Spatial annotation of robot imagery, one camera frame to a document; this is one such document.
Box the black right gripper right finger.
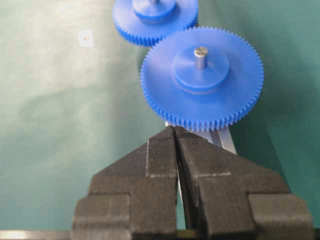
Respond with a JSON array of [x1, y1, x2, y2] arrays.
[[174, 126, 313, 240]]

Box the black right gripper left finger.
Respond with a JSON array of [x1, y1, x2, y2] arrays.
[[71, 126, 178, 240]]

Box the small blue plastic gear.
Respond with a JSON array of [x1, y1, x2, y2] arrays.
[[112, 0, 199, 47]]

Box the large blue plastic gear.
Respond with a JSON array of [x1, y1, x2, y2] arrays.
[[140, 27, 265, 131]]

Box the steel shaft of large gear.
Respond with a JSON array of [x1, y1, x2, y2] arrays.
[[193, 46, 208, 70]]

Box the silver aluminium extrusion rail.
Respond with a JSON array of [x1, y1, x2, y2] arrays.
[[163, 121, 238, 240]]

